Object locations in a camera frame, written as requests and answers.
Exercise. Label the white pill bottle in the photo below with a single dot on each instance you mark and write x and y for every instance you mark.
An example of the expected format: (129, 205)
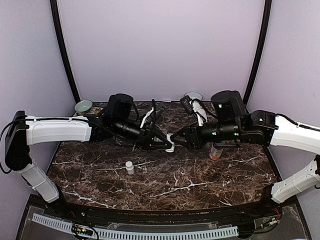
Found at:
(172, 144)
(129, 166)

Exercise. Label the black right frame post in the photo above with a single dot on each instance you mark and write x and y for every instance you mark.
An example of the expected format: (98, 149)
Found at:
(259, 51)

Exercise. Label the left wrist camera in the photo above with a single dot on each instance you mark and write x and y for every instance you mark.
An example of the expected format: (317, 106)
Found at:
(151, 115)

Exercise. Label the black left frame post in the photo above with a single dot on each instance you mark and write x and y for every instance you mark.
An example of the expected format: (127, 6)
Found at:
(63, 50)

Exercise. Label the black frame post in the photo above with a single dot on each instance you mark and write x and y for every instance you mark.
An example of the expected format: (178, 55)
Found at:
(63, 50)
(259, 51)

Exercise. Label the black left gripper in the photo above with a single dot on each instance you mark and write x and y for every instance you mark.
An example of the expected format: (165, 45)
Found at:
(145, 139)

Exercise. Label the orange pill bottle grey cap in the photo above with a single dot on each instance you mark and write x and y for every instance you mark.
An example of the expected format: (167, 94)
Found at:
(216, 150)

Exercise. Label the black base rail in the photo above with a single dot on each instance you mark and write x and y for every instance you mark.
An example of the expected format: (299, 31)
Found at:
(239, 214)

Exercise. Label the white pill bottle front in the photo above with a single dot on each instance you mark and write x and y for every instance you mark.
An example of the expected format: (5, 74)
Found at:
(129, 166)

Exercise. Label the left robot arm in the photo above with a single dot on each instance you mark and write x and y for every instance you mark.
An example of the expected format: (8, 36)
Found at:
(111, 122)

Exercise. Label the small teal patterned bowl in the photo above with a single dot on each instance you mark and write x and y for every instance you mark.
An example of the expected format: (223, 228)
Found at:
(194, 95)

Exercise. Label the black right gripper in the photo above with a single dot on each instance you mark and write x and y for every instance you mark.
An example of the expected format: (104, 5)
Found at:
(199, 143)

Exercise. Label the teal bowl on plate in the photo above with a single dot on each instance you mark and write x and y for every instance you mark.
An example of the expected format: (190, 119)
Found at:
(83, 106)

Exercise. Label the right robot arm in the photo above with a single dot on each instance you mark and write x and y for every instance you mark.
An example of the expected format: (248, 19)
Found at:
(259, 127)

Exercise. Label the square floral ceramic plate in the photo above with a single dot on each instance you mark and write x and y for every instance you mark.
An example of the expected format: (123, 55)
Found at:
(95, 110)

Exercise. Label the white slotted cable duct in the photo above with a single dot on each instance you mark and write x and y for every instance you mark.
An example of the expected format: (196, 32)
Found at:
(83, 232)

